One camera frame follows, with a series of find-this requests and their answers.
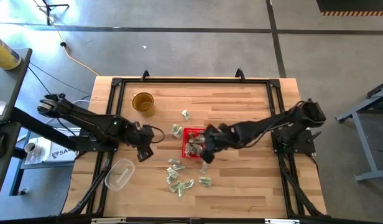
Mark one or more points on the grey desk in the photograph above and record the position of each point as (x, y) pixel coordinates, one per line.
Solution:
(14, 87)

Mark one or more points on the grey metal cart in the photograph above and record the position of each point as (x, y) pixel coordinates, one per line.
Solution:
(364, 140)

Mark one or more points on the black aluminium table frame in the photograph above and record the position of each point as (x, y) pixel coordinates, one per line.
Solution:
(194, 80)

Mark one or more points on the green white sweetener packet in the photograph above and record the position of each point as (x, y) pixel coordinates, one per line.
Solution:
(179, 133)
(175, 186)
(172, 172)
(187, 184)
(174, 161)
(205, 181)
(204, 168)
(197, 150)
(188, 150)
(179, 167)
(169, 180)

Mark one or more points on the yellow white wipes canister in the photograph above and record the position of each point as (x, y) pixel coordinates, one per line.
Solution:
(5, 53)

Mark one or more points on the white mug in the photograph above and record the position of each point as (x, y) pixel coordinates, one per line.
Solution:
(32, 147)

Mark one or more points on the black mat with striped edge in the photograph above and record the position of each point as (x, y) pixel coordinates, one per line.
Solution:
(353, 5)

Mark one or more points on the black desk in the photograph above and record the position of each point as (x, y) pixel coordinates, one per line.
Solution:
(5, 174)

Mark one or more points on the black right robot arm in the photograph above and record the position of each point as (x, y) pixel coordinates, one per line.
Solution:
(272, 123)

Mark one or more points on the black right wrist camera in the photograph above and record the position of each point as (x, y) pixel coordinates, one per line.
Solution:
(211, 130)

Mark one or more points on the black tripod stand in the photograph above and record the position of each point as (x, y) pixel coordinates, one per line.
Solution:
(48, 9)

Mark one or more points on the clear plastic container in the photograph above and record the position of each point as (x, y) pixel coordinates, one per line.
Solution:
(119, 175)

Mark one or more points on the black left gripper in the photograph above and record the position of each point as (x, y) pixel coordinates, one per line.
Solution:
(141, 135)

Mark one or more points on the blue metal stand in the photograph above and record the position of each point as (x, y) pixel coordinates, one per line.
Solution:
(15, 177)

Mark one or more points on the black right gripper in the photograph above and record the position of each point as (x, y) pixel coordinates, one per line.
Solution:
(221, 141)

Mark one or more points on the white printed bag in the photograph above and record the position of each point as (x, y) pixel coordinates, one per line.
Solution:
(59, 154)

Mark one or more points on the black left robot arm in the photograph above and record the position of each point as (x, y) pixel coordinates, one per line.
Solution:
(92, 121)

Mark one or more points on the yellow plastic cup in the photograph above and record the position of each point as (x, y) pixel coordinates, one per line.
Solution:
(143, 102)

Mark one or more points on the red plastic basket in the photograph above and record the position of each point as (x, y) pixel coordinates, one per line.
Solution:
(186, 130)

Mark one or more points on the black support beam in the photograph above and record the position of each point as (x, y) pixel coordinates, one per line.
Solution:
(33, 123)

